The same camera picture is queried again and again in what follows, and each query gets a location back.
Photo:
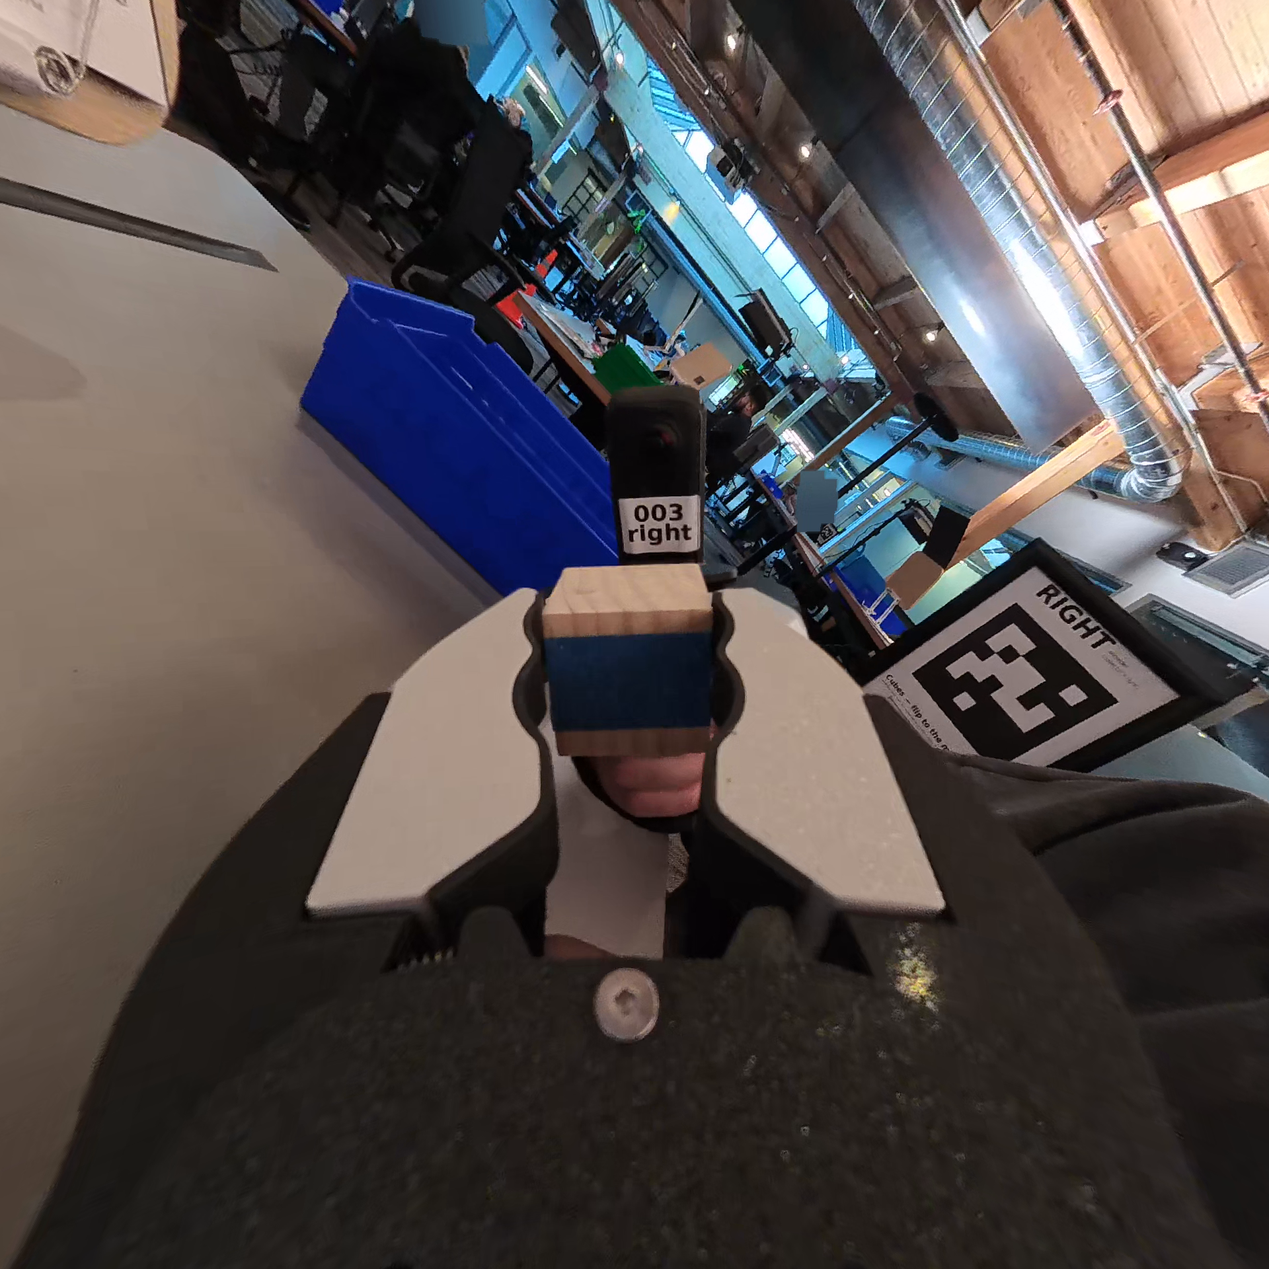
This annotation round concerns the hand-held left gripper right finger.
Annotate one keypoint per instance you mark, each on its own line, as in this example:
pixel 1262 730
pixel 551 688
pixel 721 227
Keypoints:
pixel 823 794

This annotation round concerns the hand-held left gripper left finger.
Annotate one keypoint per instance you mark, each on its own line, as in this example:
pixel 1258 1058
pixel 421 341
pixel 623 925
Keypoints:
pixel 427 794

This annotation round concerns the blue plastic bin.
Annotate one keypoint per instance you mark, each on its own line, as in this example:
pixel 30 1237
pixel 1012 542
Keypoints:
pixel 447 427

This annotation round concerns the person's right forearm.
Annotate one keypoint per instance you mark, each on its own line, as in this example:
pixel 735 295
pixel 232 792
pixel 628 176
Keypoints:
pixel 1140 892

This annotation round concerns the grey desk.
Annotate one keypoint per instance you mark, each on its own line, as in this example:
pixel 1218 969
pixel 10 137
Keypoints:
pixel 199 496

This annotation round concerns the person's right hand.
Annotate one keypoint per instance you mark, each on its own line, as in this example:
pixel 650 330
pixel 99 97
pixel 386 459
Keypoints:
pixel 655 789

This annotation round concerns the green board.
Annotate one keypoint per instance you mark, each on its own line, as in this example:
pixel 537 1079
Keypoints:
pixel 628 368

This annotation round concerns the dark wooden table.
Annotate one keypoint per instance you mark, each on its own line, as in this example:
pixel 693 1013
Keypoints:
pixel 566 353

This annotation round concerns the black and white marker board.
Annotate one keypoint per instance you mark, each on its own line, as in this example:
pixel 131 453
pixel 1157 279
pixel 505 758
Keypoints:
pixel 1022 675

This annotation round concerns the black office chair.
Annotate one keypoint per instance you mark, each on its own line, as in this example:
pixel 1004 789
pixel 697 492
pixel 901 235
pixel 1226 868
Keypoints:
pixel 477 199

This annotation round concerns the instruction board on white stand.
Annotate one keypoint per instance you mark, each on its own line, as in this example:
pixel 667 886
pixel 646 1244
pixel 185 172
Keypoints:
pixel 99 114

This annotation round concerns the white instruction sheet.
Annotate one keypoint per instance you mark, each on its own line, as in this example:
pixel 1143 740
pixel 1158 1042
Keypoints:
pixel 60 40

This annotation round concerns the dark rectangular ceiling duct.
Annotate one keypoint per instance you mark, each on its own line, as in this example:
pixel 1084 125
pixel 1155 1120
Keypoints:
pixel 892 199

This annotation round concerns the wide silver ventilation duct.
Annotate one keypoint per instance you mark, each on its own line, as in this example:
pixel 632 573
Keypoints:
pixel 1042 249

